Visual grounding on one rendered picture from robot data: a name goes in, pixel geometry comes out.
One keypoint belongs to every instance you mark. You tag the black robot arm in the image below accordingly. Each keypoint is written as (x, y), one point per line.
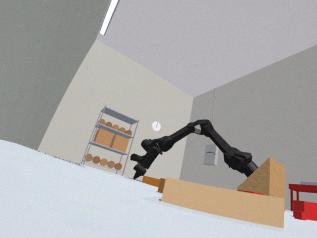
(236, 159)

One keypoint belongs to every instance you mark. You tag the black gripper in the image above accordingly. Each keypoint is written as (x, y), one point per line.
(141, 168)

